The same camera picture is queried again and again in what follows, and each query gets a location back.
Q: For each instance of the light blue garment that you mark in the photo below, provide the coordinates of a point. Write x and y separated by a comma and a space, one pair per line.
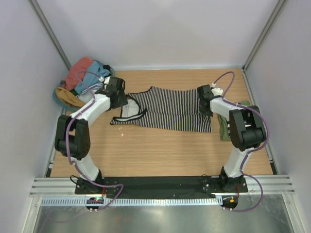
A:
96, 73

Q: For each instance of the teal laundry basket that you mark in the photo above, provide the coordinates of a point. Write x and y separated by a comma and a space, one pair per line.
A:
73, 109

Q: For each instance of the olive green folded tank top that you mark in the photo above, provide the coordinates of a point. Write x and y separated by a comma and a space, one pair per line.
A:
224, 131

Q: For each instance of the aluminium frame rail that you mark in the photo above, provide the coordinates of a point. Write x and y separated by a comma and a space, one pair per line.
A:
267, 184

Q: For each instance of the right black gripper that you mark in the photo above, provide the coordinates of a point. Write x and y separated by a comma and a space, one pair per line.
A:
205, 112

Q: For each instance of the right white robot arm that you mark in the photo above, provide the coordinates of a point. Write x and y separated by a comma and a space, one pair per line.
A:
246, 129

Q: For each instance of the slotted white cable duct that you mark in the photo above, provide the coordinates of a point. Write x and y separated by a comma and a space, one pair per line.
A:
98, 202

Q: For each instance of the mustard brown garment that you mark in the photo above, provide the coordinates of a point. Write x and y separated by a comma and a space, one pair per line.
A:
68, 98

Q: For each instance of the coral red garment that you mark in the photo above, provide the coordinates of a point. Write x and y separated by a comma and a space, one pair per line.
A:
70, 82

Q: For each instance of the white striped garment in basket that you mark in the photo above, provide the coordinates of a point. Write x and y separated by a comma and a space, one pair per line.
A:
87, 95

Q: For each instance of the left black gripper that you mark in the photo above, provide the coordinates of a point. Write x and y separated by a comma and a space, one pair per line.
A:
122, 101

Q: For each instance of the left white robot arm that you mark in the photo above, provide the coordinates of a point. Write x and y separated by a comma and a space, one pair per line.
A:
72, 137

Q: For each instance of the thin striped black tank top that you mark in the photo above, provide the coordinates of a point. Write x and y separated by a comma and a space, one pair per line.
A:
164, 109

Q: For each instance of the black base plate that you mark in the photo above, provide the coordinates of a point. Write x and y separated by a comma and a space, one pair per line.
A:
160, 187

